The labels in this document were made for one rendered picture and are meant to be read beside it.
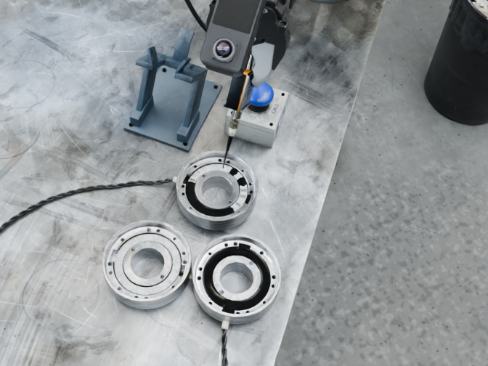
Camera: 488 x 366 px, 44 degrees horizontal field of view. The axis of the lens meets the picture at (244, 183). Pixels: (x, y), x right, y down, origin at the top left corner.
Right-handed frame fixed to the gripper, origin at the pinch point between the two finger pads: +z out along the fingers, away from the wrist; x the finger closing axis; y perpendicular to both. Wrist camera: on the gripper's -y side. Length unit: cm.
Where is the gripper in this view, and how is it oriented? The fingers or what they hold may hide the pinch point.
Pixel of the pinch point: (243, 79)
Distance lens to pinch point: 75.4
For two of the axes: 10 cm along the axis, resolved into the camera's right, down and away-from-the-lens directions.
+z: -0.5, 5.2, 8.6
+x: -9.3, -3.3, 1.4
